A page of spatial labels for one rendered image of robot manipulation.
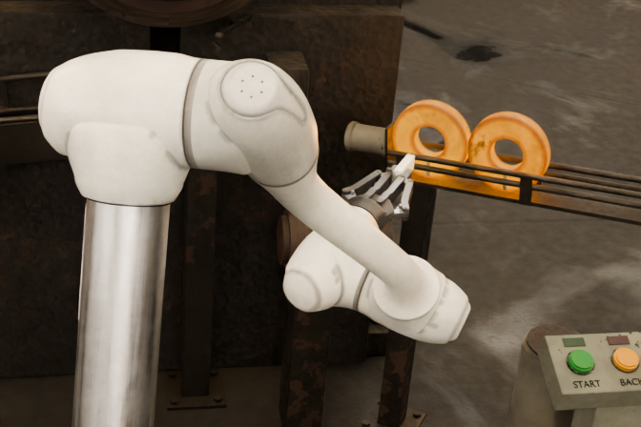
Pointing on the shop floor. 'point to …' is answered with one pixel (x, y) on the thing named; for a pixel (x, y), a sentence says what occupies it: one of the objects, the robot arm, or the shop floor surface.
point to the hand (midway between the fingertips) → (403, 170)
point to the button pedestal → (593, 381)
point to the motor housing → (303, 340)
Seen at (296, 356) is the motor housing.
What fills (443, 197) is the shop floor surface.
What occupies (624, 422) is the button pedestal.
